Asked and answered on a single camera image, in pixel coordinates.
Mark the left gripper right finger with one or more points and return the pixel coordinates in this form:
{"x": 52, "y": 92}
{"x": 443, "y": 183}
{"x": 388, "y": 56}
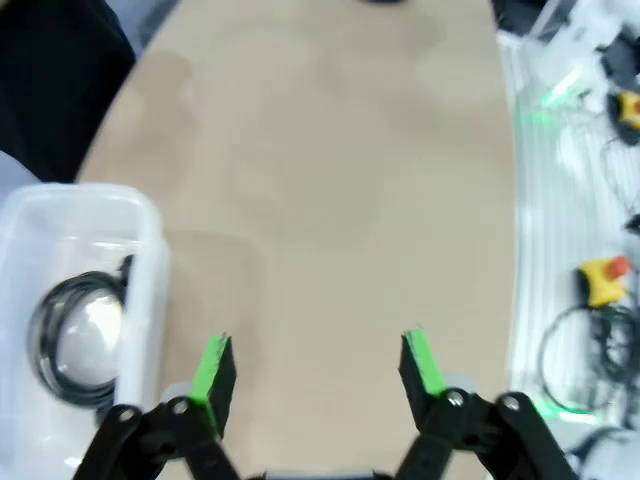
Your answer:
{"x": 435, "y": 400}

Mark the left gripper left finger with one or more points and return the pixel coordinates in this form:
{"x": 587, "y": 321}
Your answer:
{"x": 200, "y": 390}

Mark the yellow emergency stop button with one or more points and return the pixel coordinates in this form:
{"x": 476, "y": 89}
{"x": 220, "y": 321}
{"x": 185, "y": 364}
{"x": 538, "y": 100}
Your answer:
{"x": 627, "y": 106}
{"x": 602, "y": 282}

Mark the clear plastic storage box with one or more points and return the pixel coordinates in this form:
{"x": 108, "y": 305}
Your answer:
{"x": 75, "y": 220}

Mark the person in black t-shirt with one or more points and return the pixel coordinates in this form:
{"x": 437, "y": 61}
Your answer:
{"x": 50, "y": 75}

